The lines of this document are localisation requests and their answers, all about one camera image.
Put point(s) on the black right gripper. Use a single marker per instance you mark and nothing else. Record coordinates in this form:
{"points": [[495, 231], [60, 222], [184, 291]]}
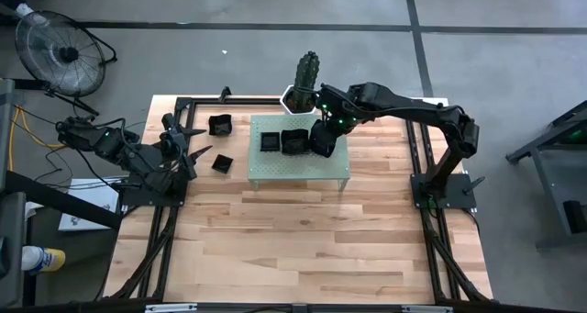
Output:
{"points": [[323, 138]]}

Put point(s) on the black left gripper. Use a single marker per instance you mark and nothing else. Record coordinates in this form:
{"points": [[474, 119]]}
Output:
{"points": [[174, 143]]}

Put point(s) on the black wavy square plate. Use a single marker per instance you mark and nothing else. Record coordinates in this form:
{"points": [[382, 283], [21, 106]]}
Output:
{"points": [[294, 142], [220, 125]]}

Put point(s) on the small black square plate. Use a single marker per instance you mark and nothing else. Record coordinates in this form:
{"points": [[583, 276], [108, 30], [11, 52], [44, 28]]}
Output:
{"points": [[270, 141], [222, 164]]}

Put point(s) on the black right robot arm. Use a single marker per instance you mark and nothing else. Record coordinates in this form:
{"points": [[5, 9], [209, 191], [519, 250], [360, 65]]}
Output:
{"points": [[413, 111]]}

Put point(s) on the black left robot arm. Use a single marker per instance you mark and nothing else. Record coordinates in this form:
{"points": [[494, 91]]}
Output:
{"points": [[114, 143]]}

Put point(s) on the green perforated metal stand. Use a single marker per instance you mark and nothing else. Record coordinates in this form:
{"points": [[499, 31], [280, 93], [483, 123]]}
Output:
{"points": [[298, 171]]}

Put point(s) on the white hexagonal plant pot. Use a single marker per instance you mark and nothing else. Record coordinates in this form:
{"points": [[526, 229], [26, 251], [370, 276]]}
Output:
{"points": [[285, 103]]}

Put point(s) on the green cactus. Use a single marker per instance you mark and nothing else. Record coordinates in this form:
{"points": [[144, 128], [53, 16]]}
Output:
{"points": [[306, 74]]}

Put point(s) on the white printed cardboard box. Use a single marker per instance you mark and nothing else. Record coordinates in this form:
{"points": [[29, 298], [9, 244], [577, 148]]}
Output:
{"points": [[91, 207]]}

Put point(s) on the black diagonal beam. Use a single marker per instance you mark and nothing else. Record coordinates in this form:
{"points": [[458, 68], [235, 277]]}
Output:
{"points": [[55, 198]]}

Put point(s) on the black floor fan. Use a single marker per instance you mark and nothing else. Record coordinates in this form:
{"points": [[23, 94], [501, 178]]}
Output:
{"points": [[62, 53]]}

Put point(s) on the white bottle yellow label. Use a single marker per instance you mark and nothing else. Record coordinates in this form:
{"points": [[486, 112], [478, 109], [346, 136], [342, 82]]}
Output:
{"points": [[46, 259]]}

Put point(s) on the grey cabinet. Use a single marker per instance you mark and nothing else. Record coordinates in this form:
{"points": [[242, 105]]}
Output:
{"points": [[11, 249]]}

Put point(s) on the person's white shoe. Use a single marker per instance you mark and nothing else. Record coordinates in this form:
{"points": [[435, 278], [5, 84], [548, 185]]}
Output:
{"points": [[25, 11]]}

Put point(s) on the grey metal cart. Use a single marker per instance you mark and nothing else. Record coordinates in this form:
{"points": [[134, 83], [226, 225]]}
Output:
{"points": [[564, 175]]}

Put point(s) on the black cylinder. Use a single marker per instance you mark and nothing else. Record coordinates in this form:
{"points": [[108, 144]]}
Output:
{"points": [[574, 216]]}

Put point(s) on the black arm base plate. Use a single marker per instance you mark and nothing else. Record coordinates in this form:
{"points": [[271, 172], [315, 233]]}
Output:
{"points": [[458, 196], [151, 197]]}

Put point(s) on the silver metal bracket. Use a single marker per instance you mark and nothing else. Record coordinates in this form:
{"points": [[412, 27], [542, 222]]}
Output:
{"points": [[426, 309], [169, 308]]}

